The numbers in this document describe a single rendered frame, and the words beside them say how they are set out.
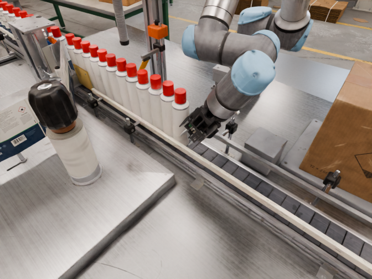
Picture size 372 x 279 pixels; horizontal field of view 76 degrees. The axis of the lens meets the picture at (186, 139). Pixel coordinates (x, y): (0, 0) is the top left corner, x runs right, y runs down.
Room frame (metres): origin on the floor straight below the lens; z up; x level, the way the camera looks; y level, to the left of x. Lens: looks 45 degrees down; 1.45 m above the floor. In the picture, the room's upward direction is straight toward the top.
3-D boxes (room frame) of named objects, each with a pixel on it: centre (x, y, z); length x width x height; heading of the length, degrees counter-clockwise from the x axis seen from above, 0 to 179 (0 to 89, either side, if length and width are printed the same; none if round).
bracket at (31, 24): (0.90, 0.55, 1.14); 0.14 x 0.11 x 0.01; 49
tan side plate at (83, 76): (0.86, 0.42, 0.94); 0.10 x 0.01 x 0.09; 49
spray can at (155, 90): (0.63, 0.09, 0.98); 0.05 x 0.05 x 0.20
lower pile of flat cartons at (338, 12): (4.55, -2.38, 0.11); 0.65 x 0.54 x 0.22; 54
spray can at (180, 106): (0.55, 0.02, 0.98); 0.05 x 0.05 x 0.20
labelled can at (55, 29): (1.01, 0.54, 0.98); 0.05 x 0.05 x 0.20
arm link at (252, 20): (0.98, -0.27, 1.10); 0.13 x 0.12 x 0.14; 62
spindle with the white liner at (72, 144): (0.43, 0.29, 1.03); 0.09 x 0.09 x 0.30
